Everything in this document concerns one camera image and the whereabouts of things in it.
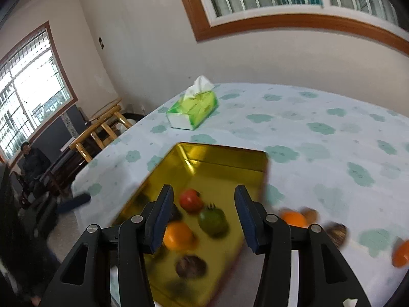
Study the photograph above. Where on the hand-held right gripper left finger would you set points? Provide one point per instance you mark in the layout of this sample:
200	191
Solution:
163	217

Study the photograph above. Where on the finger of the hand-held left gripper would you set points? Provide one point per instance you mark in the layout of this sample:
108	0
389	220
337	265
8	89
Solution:
73	203

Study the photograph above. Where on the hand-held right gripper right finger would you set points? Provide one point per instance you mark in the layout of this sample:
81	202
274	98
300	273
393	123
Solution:
247	220

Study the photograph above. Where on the orange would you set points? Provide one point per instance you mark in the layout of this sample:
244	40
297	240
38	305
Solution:
177	236
401	254
294	219

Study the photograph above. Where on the red tomato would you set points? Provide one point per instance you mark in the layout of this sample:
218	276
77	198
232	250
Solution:
191	200

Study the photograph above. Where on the green tomato with stem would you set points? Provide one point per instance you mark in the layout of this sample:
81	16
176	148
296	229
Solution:
212	220

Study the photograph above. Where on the dark brown round fruit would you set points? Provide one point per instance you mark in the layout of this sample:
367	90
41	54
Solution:
338	232
191	266

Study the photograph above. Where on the golden tin box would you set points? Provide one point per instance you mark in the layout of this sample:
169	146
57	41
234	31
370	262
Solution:
204	172

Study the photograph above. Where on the dark low table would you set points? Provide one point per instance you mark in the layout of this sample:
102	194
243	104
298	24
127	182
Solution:
59	172

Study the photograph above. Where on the small brown fruit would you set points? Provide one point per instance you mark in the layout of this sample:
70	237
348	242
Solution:
310	213

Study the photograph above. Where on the dark grey board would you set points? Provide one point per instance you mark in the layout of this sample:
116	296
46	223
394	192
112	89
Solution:
60	128

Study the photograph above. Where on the light wooden chair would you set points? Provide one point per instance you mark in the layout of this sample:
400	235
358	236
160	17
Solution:
105	118

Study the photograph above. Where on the white plastic bag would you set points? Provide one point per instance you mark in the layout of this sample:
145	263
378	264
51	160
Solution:
126	124

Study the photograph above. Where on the green tissue pack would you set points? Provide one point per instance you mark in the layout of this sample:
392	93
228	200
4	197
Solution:
195	107

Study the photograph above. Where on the wooden framed side window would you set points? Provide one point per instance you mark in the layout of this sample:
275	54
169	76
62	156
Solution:
28	86

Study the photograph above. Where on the white paper scrap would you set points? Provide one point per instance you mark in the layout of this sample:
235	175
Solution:
350	303

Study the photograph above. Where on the dark wall switch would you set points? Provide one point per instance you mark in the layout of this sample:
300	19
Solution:
101	42

